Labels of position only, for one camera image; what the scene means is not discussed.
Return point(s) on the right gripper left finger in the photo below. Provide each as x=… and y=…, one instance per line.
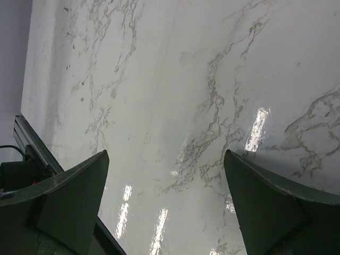
x=57, y=215

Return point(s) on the aluminium front rail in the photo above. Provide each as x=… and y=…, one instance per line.
x=102, y=239

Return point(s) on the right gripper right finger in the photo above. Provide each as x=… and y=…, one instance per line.
x=279, y=216

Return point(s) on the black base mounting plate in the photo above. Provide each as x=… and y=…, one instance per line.
x=17, y=175

